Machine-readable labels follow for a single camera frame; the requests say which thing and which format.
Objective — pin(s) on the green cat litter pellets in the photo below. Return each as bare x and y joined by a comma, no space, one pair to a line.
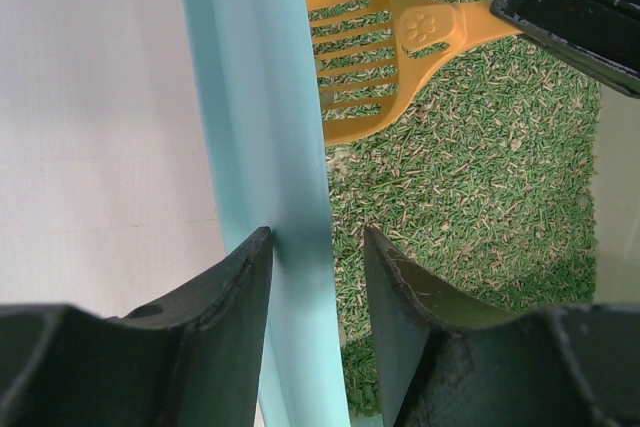
485,180

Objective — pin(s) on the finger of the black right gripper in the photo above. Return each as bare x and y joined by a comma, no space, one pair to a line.
600,38

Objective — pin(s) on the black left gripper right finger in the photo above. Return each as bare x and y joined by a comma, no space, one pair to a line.
445,358

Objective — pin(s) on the yellow slotted litter scoop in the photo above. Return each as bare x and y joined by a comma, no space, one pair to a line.
374,56

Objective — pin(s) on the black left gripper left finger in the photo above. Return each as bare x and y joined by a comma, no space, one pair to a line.
189,358

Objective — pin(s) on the teal plastic litter box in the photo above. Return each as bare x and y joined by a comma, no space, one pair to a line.
255,75

